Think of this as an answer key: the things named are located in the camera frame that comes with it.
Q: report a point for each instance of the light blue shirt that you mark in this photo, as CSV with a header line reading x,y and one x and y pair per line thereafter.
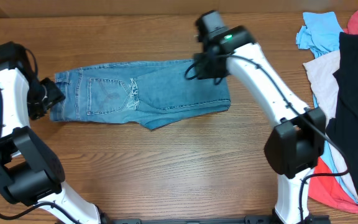
x,y
320,34

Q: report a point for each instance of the red shirt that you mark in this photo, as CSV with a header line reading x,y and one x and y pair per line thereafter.
x,y
331,193

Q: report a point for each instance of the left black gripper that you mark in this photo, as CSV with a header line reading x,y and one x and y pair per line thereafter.
x,y
56,96

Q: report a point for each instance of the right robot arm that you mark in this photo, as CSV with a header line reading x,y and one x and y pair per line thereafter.
x,y
296,141

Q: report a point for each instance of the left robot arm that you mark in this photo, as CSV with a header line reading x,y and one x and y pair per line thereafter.
x,y
31,174

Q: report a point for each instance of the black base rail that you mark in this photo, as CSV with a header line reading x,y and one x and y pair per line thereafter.
x,y
191,221

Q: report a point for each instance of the blue denim jeans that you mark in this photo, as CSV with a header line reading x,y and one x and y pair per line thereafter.
x,y
151,93

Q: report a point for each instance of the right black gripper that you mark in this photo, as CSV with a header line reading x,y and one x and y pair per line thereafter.
x,y
202,74

